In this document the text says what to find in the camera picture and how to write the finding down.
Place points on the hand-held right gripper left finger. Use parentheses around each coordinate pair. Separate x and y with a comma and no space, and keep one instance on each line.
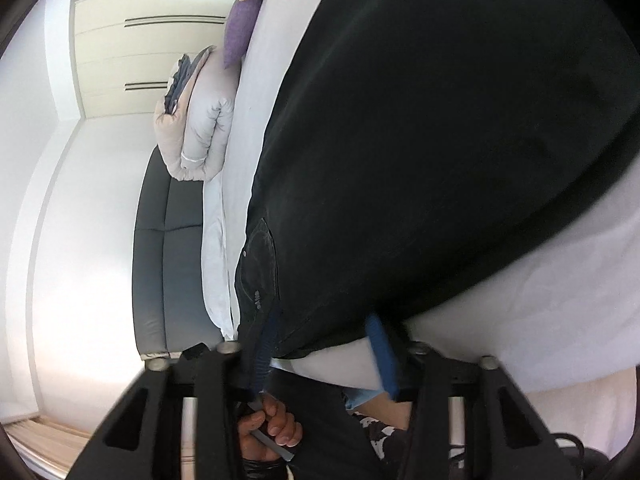
(266,355)

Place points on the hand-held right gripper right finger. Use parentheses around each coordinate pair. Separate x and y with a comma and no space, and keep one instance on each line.
(384,360)

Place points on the black denim pants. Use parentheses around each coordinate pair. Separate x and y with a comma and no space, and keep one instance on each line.
(440,160)

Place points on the person's left hand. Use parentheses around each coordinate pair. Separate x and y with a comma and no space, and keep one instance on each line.
(282,427)

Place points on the person's leg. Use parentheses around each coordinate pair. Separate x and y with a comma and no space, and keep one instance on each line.
(387,412)

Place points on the dark grey padded headboard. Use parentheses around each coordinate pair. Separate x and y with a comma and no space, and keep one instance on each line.
(165,260)

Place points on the bed with white sheet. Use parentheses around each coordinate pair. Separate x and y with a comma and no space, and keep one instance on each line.
(525,340)

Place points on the folded beige duvet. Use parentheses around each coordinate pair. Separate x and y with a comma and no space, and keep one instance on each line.
(205,125)

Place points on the purple pillow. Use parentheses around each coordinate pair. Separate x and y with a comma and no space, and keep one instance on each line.
(242,30)

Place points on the cream wardrobe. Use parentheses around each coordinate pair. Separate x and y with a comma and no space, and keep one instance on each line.
(150,50)

